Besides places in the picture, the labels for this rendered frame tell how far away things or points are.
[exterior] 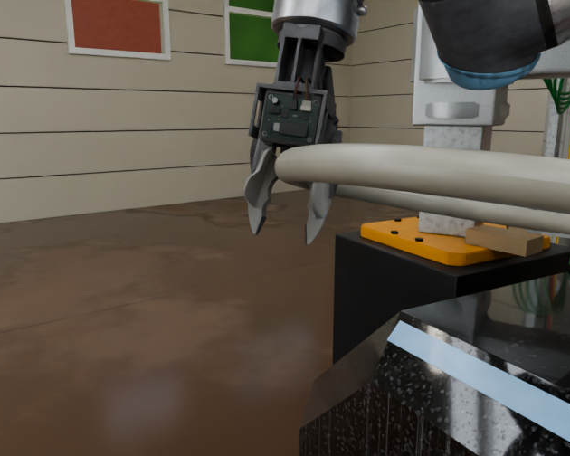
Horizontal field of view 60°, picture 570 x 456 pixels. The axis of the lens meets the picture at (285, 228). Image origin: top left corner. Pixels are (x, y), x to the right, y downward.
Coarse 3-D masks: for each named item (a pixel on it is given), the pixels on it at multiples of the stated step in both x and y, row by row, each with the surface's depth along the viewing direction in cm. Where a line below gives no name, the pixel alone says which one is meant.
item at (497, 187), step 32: (288, 160) 41; (320, 160) 36; (352, 160) 34; (384, 160) 32; (416, 160) 30; (448, 160) 29; (480, 160) 28; (512, 160) 28; (544, 160) 27; (352, 192) 66; (384, 192) 69; (416, 192) 31; (448, 192) 30; (480, 192) 29; (512, 192) 28; (544, 192) 27; (512, 224) 70; (544, 224) 67
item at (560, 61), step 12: (432, 48) 156; (552, 48) 146; (564, 48) 144; (420, 60) 161; (432, 60) 156; (540, 60) 148; (552, 60) 146; (564, 60) 145; (420, 72) 162; (432, 72) 157; (444, 72) 155; (540, 72) 149; (552, 72) 148; (564, 72) 146
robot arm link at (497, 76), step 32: (448, 0) 45; (480, 0) 44; (512, 0) 45; (544, 0) 43; (448, 32) 48; (480, 32) 46; (512, 32) 46; (544, 32) 45; (448, 64) 51; (480, 64) 49; (512, 64) 48
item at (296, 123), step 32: (288, 32) 47; (320, 32) 47; (288, 64) 50; (320, 64) 52; (256, 96) 48; (288, 96) 48; (320, 96) 48; (256, 128) 50; (288, 128) 47; (320, 128) 47
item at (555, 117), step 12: (552, 84) 304; (564, 84) 320; (552, 96) 310; (564, 96) 322; (552, 108) 325; (564, 108) 323; (552, 120) 326; (552, 132) 327; (552, 144) 328; (552, 156) 329
